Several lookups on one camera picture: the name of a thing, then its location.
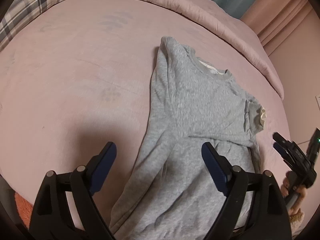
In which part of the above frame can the pink curtain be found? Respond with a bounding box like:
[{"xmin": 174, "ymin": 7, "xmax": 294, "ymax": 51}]
[{"xmin": 240, "ymin": 0, "xmax": 316, "ymax": 57}]

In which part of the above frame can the grey New York sweatshirt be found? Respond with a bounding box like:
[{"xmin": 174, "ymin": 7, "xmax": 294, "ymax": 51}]
[{"xmin": 110, "ymin": 37, "xmax": 264, "ymax": 239}]

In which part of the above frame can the white wall socket strip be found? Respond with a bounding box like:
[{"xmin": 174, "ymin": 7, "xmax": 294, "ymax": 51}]
[{"xmin": 316, "ymin": 94, "xmax": 320, "ymax": 107}]

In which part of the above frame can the person's right hand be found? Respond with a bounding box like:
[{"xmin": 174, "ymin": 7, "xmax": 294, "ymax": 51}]
[{"xmin": 280, "ymin": 171, "xmax": 307, "ymax": 216}]

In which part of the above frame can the pink bed sheet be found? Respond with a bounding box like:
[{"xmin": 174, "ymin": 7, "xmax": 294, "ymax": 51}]
[{"xmin": 1, "ymin": 0, "xmax": 289, "ymax": 222}]

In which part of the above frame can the plaid pillow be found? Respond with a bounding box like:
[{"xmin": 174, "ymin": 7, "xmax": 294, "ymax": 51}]
[{"xmin": 1, "ymin": 0, "xmax": 65, "ymax": 50}]

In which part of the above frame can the brown fluffy rug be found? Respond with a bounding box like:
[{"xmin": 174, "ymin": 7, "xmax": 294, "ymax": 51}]
[{"xmin": 14, "ymin": 192, "xmax": 33, "ymax": 229}]

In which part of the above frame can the pink folded duvet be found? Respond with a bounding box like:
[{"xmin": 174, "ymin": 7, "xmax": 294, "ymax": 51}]
[{"xmin": 140, "ymin": 0, "xmax": 284, "ymax": 99}]

